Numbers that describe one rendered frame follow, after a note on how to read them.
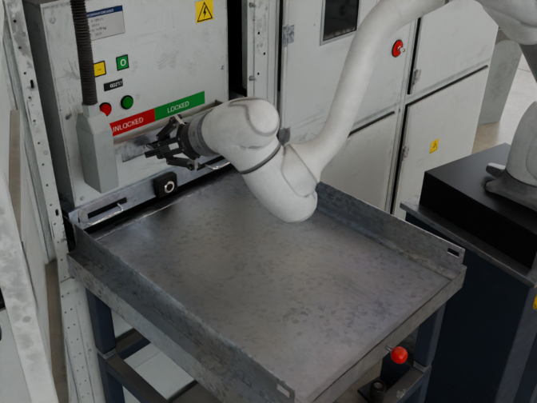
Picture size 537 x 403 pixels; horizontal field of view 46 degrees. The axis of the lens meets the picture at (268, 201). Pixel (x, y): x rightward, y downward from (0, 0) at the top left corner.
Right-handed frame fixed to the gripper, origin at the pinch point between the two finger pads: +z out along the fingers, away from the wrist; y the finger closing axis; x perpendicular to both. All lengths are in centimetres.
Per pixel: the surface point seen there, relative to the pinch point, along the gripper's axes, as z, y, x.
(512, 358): -36, 87, 59
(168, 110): 3.4, -8.1, 9.3
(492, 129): 85, 70, 286
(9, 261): -58, 3, -57
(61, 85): -3.5, -20.3, -17.6
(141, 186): 11.0, 7.2, -1.3
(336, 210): -16.8, 30.2, 32.8
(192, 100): 3.1, -8.6, 17.0
